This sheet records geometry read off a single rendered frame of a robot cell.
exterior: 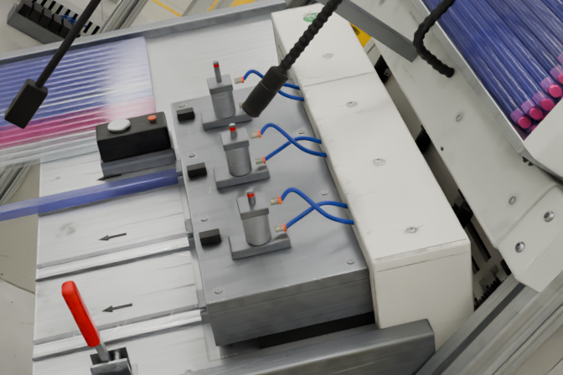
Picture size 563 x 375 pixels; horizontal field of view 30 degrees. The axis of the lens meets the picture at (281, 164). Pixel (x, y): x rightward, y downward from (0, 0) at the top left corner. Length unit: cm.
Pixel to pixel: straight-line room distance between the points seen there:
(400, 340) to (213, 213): 21
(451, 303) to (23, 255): 179
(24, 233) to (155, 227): 149
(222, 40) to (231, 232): 51
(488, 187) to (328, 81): 28
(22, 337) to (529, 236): 94
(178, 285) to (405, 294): 23
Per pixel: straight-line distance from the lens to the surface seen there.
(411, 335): 86
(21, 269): 258
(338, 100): 104
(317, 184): 96
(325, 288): 86
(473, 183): 87
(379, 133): 98
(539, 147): 77
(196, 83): 129
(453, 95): 96
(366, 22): 101
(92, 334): 85
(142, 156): 113
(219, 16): 142
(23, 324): 160
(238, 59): 132
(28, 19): 242
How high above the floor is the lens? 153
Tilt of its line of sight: 20 degrees down
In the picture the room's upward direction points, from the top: 39 degrees clockwise
